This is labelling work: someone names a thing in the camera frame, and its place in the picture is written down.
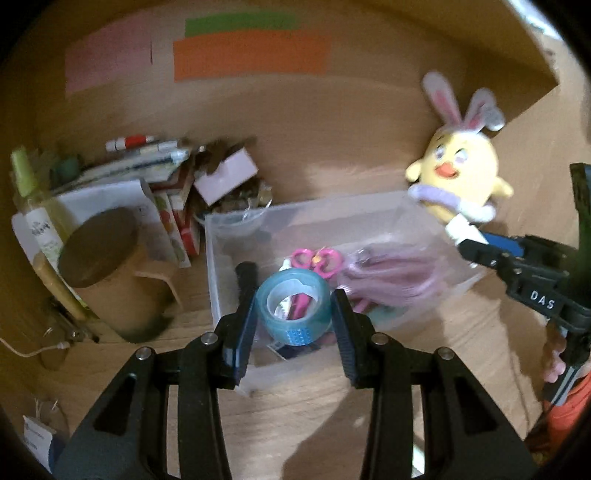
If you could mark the blue and white carton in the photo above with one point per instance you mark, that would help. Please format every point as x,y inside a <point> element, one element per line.
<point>41,441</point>

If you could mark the red and white snack box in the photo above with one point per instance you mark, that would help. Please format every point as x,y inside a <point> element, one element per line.
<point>184,221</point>

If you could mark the white paper stack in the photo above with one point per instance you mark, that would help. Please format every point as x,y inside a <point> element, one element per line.
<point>111,194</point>

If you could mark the beige tube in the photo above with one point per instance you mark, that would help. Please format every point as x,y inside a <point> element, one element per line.
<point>55,286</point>

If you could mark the small clear bowl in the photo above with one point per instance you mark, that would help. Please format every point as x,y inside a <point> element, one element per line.
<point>235,224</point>

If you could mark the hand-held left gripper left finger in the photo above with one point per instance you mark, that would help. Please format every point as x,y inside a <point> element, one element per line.
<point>244,332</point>

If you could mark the eyeglasses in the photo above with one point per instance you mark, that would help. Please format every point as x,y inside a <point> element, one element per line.
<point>69,332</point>

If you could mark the orange cloth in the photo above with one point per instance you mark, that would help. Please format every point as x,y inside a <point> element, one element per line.
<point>570,415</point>

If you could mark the white printed tube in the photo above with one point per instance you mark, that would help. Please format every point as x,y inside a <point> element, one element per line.
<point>138,162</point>

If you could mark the person's right hand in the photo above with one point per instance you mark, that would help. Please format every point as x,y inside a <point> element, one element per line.
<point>555,360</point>

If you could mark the pale pink small box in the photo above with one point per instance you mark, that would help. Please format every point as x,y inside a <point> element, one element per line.
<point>226,177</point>

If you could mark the blue tape roll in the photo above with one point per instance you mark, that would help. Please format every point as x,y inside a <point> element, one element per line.
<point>318,304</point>

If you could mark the clear plastic storage box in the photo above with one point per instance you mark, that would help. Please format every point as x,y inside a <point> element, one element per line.
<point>369,217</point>

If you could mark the yellow chick plush toy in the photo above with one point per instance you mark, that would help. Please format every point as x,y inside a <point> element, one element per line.
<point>461,161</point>

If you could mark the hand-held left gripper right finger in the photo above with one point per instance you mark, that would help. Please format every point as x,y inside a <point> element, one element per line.
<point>344,333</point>

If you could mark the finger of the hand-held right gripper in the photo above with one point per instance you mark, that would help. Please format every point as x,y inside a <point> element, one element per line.
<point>505,243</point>
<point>489,256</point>

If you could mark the pink scissors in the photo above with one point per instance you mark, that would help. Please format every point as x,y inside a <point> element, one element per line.
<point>323,261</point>

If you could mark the green spray bottle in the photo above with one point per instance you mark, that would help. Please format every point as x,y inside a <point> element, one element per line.
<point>34,207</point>

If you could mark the green sticky note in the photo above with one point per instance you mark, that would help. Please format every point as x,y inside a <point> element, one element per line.
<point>240,24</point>

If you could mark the red and white marker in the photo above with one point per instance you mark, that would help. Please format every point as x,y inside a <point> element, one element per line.
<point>131,141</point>

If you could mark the brown mug with lid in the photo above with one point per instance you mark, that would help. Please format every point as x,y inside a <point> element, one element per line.
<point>115,277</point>

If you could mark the wooden shelf board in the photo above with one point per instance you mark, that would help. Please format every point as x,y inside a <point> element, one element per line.
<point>531,41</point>

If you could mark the pink sticky note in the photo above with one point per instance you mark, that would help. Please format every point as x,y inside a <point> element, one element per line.
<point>108,57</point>

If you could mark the orange sticky note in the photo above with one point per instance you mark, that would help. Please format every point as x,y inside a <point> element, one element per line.
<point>251,55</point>

